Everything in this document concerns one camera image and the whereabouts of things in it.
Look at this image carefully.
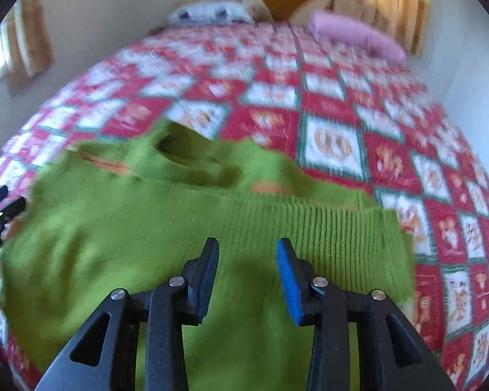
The green orange striped knit sweater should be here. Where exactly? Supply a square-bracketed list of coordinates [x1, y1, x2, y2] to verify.
[0, 121, 416, 391]

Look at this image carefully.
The yellow patterned curtain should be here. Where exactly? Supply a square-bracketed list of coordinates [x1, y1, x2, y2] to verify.
[4, 0, 55, 96]
[326, 0, 432, 55]

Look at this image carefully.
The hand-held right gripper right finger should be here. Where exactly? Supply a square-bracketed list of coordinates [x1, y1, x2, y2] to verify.
[276, 238, 446, 391]

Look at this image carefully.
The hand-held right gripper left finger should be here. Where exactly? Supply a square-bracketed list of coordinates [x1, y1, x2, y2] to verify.
[35, 237, 220, 391]

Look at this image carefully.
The pink pillow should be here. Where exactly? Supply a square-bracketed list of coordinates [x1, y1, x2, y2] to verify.
[308, 9, 407, 65]

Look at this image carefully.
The red checkered printed blanket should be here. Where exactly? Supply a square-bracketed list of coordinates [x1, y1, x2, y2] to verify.
[0, 20, 489, 391]

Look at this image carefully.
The white black patterned pillow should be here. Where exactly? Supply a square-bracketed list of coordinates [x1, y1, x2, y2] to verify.
[169, 1, 253, 25]

